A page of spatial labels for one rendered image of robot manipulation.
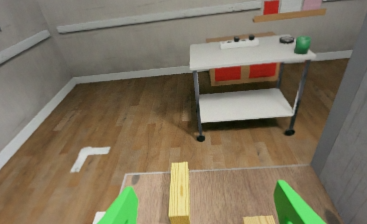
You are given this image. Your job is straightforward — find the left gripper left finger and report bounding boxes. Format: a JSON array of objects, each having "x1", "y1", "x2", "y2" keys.
[{"x1": 97, "y1": 187, "x2": 138, "y2": 224}]

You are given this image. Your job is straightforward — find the yellow wooden block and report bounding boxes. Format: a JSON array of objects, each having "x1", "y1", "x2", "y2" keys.
[{"x1": 169, "y1": 162, "x2": 190, "y2": 224}]

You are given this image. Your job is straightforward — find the grey panel wall with slot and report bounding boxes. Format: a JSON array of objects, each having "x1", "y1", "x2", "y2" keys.
[{"x1": 310, "y1": 13, "x2": 367, "y2": 224}]

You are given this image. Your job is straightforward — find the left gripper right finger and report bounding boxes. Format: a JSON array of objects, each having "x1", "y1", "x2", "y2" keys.
[{"x1": 274, "y1": 181, "x2": 325, "y2": 224}]

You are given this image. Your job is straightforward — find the long wooden board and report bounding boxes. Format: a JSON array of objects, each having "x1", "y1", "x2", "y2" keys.
[{"x1": 243, "y1": 215, "x2": 275, "y2": 224}]

